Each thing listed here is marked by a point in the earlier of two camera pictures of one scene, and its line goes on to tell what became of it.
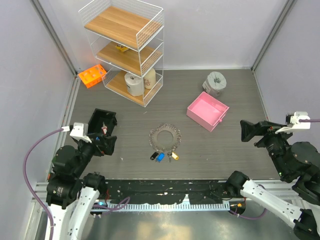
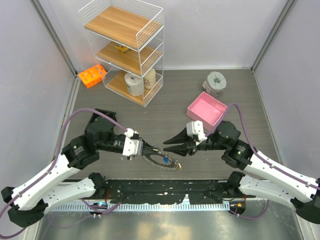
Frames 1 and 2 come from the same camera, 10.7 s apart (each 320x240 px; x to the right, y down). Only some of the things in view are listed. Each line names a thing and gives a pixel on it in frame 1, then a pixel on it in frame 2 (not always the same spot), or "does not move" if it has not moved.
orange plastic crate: x=92 y=75 does not move
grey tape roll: x=215 y=83 does not move
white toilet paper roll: x=135 y=84 does not move
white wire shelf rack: x=128 y=39 does not move
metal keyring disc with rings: x=168 y=147 to x=173 y=166
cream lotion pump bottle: x=150 y=79 does not move
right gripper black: x=248 y=129 to x=190 y=147
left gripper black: x=107 y=144 to x=144 y=143
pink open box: x=207 y=111 does not move
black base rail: x=166 y=191 does not move
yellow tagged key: x=175 y=156 to x=179 y=166
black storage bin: x=98 y=117 does not move
